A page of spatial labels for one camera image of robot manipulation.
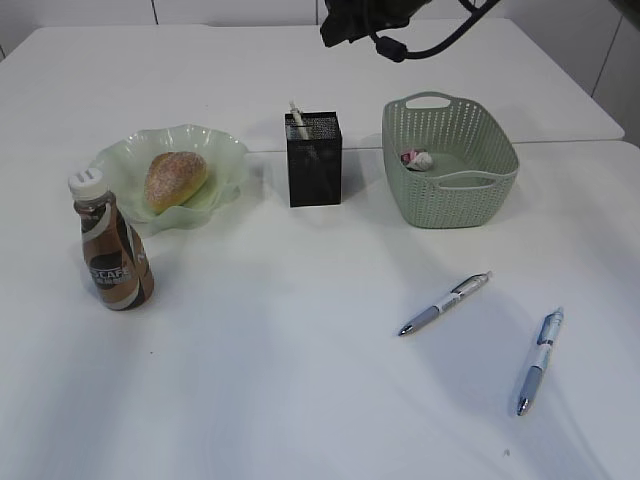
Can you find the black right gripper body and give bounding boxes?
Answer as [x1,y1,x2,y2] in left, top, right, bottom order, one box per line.
[320,0,430,48]

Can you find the cream white ballpoint pen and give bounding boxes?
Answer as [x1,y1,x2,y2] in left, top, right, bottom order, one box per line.
[289,100,310,141]

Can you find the pink paper ball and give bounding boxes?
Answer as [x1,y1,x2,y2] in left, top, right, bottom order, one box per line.
[400,149,424,165]

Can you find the grey paper ball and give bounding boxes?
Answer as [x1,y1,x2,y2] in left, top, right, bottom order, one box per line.
[405,151,435,172]

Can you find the sugared bread roll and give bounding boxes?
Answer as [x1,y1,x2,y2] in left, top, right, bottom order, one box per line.
[144,151,208,214]

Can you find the brown Nescafe coffee bottle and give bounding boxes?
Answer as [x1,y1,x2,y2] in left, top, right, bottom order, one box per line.
[68,168,154,311]

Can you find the black square pen holder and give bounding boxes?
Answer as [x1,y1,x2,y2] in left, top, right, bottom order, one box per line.
[285,112,343,208]

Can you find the green plastic woven basket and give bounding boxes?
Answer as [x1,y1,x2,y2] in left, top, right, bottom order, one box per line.
[382,92,520,229]

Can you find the green wavy glass plate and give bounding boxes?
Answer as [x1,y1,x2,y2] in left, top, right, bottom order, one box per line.
[91,124,248,237]

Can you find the grey white ballpoint pen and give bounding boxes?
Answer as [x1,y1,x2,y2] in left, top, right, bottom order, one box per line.
[397,271,492,337]

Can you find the blue white ballpoint pen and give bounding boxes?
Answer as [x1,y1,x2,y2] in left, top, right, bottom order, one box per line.
[516,307,564,416]

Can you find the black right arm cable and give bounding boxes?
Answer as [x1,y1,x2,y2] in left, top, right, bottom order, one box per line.
[367,0,501,65]

